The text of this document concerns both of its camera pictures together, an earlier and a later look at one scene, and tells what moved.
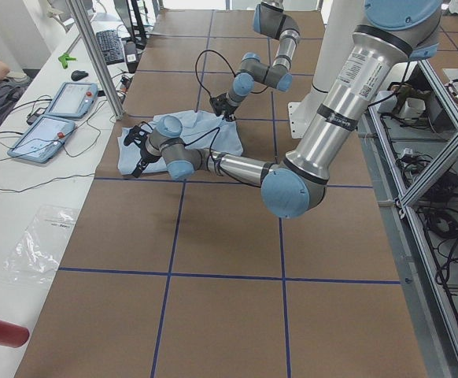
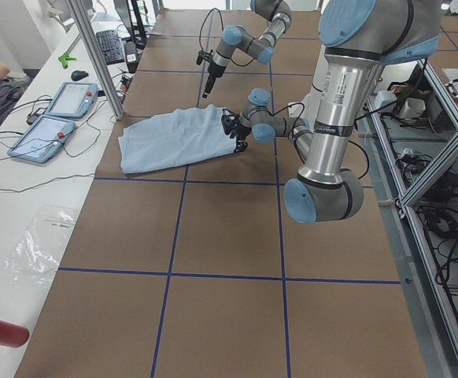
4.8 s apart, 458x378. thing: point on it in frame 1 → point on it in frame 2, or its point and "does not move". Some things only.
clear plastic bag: x=38 y=253 does not move
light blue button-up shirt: x=199 y=129 does not move
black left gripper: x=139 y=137 → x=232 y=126
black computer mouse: x=77 y=75 does not move
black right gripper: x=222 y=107 → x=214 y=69
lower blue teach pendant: x=40 y=138 does not move
